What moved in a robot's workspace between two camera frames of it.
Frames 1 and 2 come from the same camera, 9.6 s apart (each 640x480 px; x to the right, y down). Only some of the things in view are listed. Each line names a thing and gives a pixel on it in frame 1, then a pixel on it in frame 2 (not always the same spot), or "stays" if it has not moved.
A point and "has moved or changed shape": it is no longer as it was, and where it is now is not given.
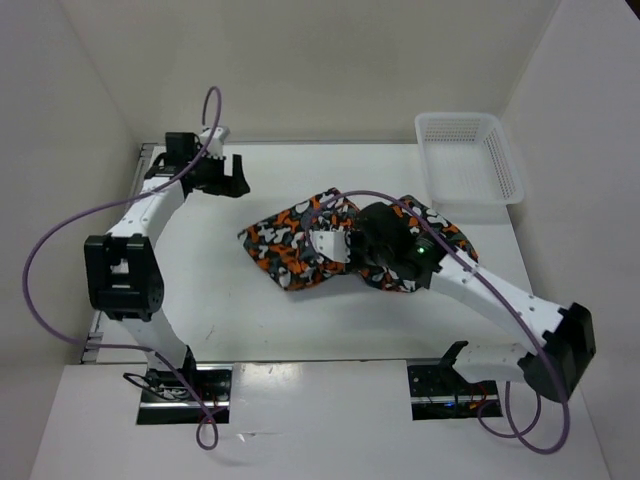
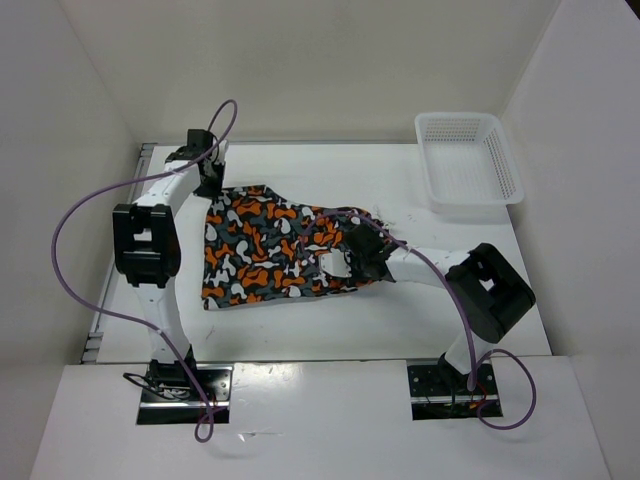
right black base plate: [439, 391] stays
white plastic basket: [470, 170] stays
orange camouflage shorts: [310, 241] has moved or changed shape
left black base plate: [168, 400] stays
